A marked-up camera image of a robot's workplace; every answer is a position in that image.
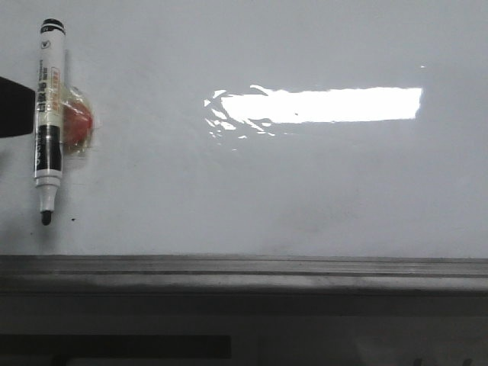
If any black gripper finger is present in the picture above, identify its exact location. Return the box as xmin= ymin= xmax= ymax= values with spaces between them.
xmin=0 ymin=77 xmax=35 ymax=138

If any grey aluminium whiteboard tray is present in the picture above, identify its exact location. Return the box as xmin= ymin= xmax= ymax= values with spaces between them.
xmin=1 ymin=255 xmax=487 ymax=295

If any white whiteboard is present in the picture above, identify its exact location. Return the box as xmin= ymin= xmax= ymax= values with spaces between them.
xmin=1 ymin=1 xmax=487 ymax=258

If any red magnet with clear tape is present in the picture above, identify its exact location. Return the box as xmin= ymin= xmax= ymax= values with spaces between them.
xmin=62 ymin=86 xmax=95 ymax=154

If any white black whiteboard marker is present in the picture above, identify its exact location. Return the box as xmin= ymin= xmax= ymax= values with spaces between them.
xmin=34 ymin=18 xmax=66 ymax=226

